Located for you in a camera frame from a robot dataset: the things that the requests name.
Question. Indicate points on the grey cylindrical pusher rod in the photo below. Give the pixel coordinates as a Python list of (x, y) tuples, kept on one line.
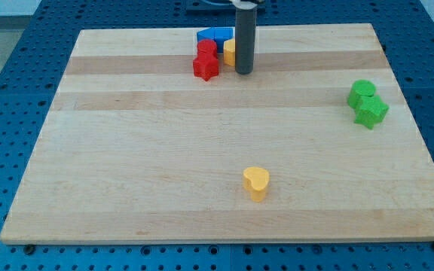
[(245, 26)]

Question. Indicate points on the yellow heart block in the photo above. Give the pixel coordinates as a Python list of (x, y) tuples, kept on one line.
[(256, 181)]

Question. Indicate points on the blue cube block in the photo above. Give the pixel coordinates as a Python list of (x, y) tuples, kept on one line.
[(221, 35)]

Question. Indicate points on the yellow hexagon block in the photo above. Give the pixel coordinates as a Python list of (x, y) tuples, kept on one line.
[(229, 52)]

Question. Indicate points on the blue crescent block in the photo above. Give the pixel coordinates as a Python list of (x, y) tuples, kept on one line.
[(204, 34)]

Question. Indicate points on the red cylinder block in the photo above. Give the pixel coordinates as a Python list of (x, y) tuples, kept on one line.
[(207, 46)]

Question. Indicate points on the red star block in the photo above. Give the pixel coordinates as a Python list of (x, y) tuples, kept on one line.
[(205, 66)]

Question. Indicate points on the wooden board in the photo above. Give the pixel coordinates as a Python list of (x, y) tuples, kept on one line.
[(137, 150)]

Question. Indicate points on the green cylinder block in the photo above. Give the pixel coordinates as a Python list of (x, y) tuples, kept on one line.
[(359, 89)]

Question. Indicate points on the green star block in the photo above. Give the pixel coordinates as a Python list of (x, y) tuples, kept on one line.
[(370, 110)]

